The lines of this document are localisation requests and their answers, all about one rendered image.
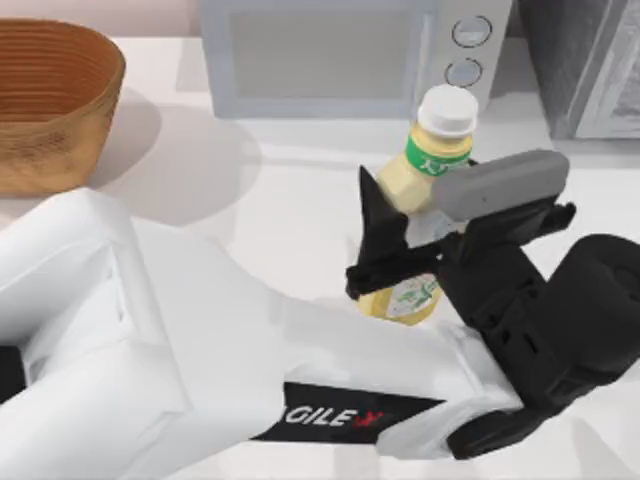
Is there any yellow bottle with white cap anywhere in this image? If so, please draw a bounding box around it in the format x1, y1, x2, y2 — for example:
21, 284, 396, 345
355, 84, 480, 328

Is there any round microwave knob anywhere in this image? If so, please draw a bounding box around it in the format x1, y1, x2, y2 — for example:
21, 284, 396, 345
451, 14, 494, 49
443, 57, 484, 90

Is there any grey cabinet with dark inside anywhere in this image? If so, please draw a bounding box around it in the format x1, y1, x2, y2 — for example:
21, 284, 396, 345
517, 0, 640, 142

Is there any pale microwave oven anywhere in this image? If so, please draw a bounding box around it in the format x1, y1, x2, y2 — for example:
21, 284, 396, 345
196, 0, 514, 120

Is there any microwave oven door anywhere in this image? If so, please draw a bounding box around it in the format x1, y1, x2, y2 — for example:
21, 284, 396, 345
199, 0, 437, 119

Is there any brown woven basket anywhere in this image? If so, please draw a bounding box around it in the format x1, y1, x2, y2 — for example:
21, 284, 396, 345
0, 18, 127, 197

